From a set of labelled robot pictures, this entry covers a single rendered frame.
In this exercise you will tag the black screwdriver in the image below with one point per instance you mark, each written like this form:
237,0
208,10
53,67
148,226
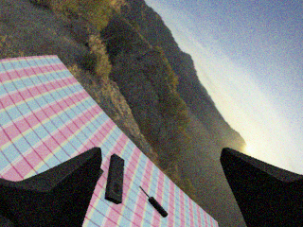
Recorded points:
155,204

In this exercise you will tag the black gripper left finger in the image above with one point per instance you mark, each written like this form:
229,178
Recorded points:
58,197

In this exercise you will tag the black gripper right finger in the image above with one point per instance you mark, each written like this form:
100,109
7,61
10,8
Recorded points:
268,196

